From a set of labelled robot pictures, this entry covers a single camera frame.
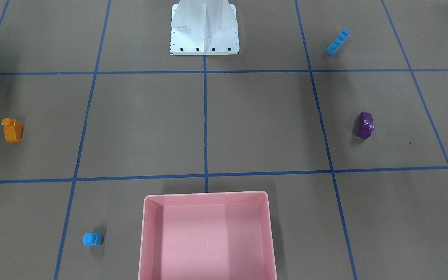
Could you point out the purple curved toy block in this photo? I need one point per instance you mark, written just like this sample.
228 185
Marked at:
366 125

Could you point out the orange toy block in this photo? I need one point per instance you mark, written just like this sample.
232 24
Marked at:
13 130

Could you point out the pink plastic box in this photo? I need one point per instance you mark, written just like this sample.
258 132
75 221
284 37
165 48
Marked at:
207 236

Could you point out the long blue studded block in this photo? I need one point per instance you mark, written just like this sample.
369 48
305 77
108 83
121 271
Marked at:
338 42

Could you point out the small blue toy block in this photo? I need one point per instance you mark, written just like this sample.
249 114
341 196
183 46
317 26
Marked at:
92 239

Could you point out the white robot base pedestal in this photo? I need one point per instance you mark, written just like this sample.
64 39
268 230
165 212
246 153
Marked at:
204 27

